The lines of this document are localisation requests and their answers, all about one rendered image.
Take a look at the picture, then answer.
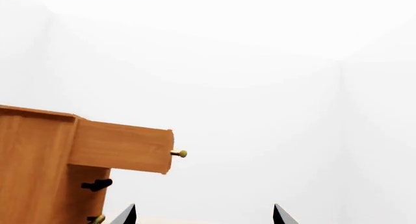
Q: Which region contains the wooden cabinet drawer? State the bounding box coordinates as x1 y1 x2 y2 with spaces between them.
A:
68 117 174 175

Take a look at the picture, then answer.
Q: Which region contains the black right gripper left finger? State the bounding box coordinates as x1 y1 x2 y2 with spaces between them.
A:
109 203 137 224

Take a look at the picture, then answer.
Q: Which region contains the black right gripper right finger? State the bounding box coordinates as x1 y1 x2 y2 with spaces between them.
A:
273 203 299 224

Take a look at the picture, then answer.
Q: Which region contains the black drawer knob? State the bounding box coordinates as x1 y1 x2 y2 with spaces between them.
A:
81 178 114 193

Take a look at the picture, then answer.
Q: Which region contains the wooden cabinet body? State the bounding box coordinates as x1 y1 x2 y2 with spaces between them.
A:
0 104 112 224

